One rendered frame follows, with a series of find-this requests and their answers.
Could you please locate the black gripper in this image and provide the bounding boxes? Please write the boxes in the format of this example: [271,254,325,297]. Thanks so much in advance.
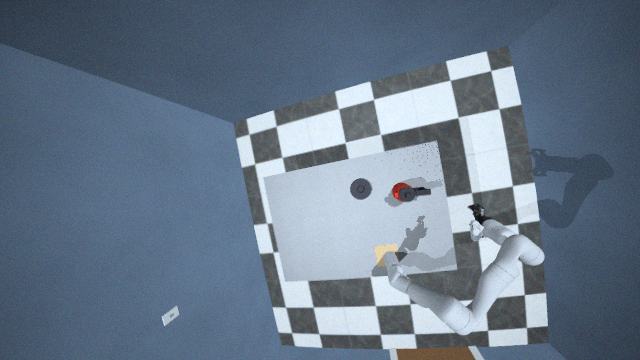
[467,204,494,224]

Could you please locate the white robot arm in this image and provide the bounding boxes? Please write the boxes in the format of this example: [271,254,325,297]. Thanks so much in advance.
[384,219,545,335]

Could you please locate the dark grey round disk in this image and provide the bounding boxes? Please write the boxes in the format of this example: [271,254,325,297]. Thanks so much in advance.
[350,179,371,199]

